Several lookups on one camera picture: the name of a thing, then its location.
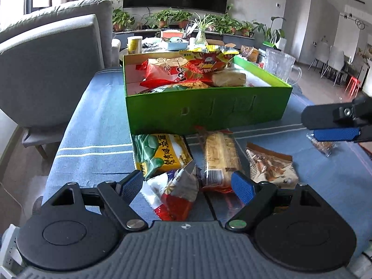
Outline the brown and white snack packet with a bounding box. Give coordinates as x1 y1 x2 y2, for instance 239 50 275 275
245 142 300 188

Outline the red stool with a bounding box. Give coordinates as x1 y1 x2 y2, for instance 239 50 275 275
345 76 361 97

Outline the clear plastic pitcher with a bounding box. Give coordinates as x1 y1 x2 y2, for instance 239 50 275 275
264 49 303 87

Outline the green cardboard box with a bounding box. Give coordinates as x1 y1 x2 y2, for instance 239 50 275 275
122 51 293 136

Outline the red cartoon snack bag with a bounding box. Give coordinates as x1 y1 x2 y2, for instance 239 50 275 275
179 49 240 79

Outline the black track light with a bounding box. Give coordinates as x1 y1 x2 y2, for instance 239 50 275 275
340 12 365 30

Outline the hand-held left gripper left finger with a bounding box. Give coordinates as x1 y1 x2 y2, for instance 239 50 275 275
42 169 149 232

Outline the grey fabric armchair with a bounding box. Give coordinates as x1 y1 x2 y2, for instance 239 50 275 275
0 0 114 70
0 14 106 159

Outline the red white snack packet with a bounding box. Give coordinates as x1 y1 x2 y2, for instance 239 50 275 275
145 163 200 222

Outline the round white table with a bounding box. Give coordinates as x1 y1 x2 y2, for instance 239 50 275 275
119 42 224 64

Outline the tall plant in white planter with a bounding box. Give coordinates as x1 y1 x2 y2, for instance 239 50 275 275
254 17 288 50

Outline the green and yellow snack packet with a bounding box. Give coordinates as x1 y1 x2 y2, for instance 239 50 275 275
132 134 194 181

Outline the green nut snack packet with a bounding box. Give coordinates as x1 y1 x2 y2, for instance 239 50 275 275
136 82 211 95

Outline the open cardboard box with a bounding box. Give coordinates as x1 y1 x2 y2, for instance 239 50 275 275
205 39 236 50

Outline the printed cardboard box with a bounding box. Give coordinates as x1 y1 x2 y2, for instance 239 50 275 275
241 46 260 62

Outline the potted green plant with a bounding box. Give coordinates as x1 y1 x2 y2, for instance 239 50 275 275
238 20 255 37
215 14 237 35
171 10 194 30
145 10 175 30
112 8 136 32

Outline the grey dining chair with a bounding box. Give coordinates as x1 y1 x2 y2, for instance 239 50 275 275
308 42 330 73
321 46 347 80

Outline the small clear snack packet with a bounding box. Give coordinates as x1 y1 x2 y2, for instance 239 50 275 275
306 133 337 158

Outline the yellow can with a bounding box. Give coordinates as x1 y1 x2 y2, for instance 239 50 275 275
127 36 144 55

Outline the yellow biscuit packet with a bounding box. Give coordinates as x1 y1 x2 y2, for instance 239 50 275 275
197 127 242 193

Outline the beige bread packet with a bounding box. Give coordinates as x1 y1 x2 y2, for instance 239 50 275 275
210 67 247 88

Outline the glass vase with spider plant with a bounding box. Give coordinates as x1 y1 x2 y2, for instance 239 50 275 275
187 12 217 45

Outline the red and white snack bag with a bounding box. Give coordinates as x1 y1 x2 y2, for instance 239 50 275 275
141 58 210 89

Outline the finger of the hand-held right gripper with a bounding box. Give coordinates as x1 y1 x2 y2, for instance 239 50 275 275
301 94 372 130
313 127 372 143

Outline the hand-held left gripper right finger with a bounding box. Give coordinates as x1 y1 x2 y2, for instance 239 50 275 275
224 170 330 233

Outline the blue plastic basket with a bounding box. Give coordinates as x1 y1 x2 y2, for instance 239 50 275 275
163 38 189 50

